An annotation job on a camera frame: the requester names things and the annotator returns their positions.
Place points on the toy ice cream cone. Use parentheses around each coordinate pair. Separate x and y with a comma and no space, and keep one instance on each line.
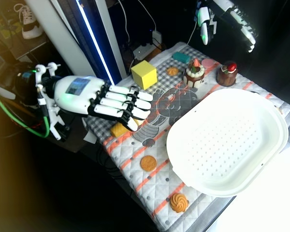
(119,130)

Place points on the toy chocolate cake with fruit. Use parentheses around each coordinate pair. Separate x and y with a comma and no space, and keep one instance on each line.
(194,77)

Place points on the toy chocolate cake with cherry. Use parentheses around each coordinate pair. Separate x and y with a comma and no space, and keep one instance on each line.
(226,77)

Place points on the white perforated plastic basket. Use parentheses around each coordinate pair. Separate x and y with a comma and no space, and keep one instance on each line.
(227,145)

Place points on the white paper tag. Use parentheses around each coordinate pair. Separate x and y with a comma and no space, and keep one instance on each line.
(89,137)

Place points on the white column with blue light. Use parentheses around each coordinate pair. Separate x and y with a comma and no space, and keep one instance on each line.
(62,43)

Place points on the yellow cube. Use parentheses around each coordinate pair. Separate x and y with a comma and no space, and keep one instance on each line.
(145,75)

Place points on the white power strip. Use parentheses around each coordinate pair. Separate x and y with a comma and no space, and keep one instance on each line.
(142,52)

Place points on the white sneaker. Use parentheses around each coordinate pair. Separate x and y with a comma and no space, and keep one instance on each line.
(30,24)

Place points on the round orange cookie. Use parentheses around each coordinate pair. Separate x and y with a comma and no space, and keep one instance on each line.
(148,163)

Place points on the small swirl cookie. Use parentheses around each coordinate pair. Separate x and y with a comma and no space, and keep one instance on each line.
(172,71)

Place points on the white power adapter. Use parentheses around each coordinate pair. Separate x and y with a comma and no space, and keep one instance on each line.
(157,36)

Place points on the teal block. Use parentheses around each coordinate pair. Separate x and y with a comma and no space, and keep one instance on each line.
(181,57)

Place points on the grey quilt with bear print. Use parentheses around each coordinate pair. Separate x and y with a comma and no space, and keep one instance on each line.
(154,183)

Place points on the pink round toy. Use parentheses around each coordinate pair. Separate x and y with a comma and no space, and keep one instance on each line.
(208,63)

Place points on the large swirl cookie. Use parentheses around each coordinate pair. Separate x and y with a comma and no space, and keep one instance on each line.
(179,202)

